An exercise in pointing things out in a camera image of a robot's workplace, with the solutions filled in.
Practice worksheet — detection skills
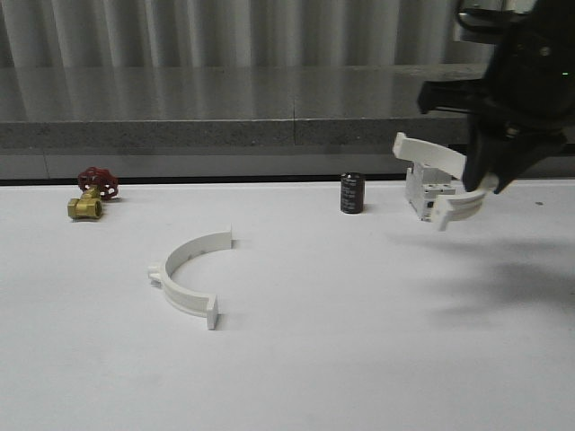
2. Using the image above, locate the grey stone counter ledge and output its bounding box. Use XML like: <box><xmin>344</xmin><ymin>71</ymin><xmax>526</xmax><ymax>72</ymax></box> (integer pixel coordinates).
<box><xmin>1</xmin><ymin>64</ymin><xmax>483</xmax><ymax>182</ymax></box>

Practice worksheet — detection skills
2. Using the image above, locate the white half pipe clamp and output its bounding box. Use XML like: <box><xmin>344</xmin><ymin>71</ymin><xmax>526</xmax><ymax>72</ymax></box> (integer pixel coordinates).
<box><xmin>393</xmin><ymin>132</ymin><xmax>499</xmax><ymax>232</ymax></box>
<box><xmin>147</xmin><ymin>225</ymin><xmax>233</xmax><ymax>330</ymax></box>

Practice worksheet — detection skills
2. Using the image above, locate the brass valve red handwheel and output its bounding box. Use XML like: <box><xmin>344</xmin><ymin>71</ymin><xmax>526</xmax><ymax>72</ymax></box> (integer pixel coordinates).
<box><xmin>66</xmin><ymin>167</ymin><xmax>119</xmax><ymax>220</ymax></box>

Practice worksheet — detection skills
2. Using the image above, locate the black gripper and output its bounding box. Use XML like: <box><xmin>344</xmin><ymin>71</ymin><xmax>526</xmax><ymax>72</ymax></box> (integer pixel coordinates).
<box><xmin>417</xmin><ymin>8</ymin><xmax>574</xmax><ymax>194</ymax></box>

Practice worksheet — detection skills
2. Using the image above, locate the black cylindrical capacitor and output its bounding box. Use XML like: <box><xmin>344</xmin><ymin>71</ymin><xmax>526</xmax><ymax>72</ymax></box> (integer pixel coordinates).
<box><xmin>340</xmin><ymin>172</ymin><xmax>366</xmax><ymax>215</ymax></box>

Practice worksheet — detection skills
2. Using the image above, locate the white circuit breaker red switch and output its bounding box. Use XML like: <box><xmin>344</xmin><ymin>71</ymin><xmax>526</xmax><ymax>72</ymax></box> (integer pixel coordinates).
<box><xmin>405</xmin><ymin>162</ymin><xmax>456</xmax><ymax>222</ymax></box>

